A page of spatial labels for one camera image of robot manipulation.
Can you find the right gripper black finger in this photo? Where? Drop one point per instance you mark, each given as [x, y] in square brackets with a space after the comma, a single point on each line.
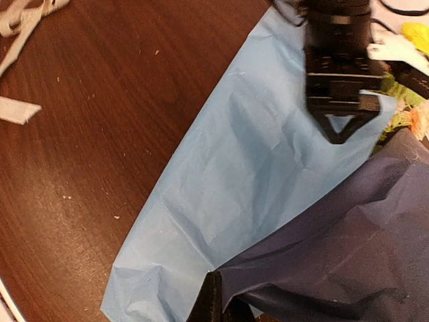
[208, 305]

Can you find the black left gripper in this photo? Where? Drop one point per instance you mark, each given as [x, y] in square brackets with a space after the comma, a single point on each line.
[338, 67]

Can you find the blue wrapping paper sheet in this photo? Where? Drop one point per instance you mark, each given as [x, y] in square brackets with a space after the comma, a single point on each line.
[299, 228]

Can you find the cream printed ribbon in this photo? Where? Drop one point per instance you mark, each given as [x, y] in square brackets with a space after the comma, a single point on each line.
[19, 21]

